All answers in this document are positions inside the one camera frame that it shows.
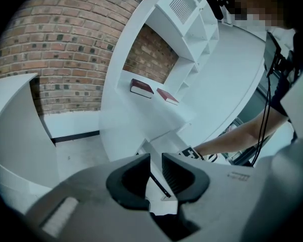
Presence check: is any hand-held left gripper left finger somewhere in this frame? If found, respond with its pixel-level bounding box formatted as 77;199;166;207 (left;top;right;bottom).
105;153;152;211

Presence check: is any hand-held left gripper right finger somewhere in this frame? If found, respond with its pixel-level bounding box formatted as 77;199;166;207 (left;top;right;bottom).
161;152;210;204

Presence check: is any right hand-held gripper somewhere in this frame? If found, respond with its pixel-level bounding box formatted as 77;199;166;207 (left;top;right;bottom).
177;146;218;163

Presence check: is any white desk drawer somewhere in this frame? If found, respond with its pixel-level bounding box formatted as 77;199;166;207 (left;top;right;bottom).
137;129;192;204

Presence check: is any person's right forearm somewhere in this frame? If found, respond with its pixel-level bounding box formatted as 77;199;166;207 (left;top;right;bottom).
193;108;290;158

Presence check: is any white desk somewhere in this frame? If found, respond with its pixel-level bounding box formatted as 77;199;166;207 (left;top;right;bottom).
98;0;267;166

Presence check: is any thin red book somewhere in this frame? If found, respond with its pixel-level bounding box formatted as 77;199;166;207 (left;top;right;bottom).
156;87;180;106

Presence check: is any thick red book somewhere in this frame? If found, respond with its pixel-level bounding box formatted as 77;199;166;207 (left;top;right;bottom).
130;78;155;99

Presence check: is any white shelf unit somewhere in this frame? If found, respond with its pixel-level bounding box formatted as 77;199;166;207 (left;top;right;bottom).
154;0;220;99

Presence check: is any white curved counter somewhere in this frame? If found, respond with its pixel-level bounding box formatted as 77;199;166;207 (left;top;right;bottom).
0;72;60;189

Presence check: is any black chest-mounted device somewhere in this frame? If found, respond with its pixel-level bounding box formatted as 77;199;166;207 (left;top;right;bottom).
263;31;293;79

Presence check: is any person's dark shirt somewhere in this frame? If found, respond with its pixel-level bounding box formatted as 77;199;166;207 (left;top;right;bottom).
269;26;303;116

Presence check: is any white slatted vent grille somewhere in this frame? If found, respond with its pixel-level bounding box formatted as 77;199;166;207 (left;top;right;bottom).
169;0;196;25

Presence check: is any black cable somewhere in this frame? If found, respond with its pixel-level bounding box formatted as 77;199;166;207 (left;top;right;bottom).
251;73;273;166

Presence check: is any black head-mounted camera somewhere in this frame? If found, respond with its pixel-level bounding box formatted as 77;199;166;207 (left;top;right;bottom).
204;0;230;21

